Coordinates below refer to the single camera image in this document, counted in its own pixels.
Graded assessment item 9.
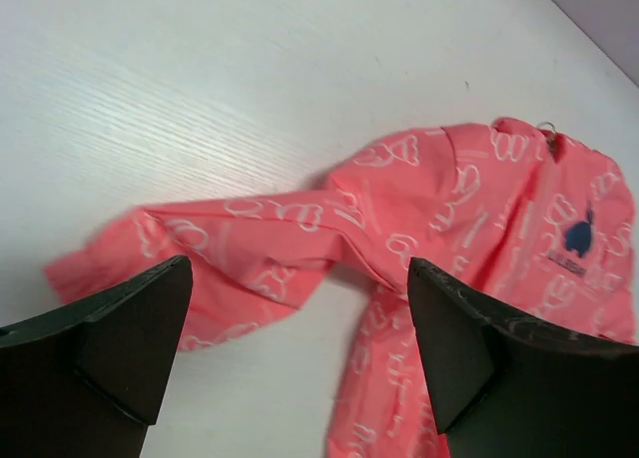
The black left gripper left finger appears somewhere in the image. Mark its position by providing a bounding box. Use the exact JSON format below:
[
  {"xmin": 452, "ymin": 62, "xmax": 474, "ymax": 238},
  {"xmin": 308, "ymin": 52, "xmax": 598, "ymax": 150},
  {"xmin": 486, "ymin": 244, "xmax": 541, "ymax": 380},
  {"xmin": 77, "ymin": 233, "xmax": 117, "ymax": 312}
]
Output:
[{"xmin": 1, "ymin": 256, "xmax": 193, "ymax": 457}]

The pink bear print jacket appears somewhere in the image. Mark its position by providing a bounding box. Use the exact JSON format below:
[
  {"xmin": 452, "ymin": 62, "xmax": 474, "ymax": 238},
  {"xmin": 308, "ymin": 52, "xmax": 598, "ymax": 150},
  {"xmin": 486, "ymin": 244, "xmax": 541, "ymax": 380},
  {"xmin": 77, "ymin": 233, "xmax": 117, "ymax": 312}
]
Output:
[{"xmin": 45, "ymin": 118, "xmax": 637, "ymax": 457}]

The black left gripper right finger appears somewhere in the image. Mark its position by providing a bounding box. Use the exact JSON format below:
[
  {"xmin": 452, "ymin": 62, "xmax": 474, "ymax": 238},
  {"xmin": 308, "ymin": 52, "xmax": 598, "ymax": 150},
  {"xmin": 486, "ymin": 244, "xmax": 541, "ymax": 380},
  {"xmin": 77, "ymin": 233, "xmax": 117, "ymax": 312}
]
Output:
[{"xmin": 407, "ymin": 258, "xmax": 638, "ymax": 458}]

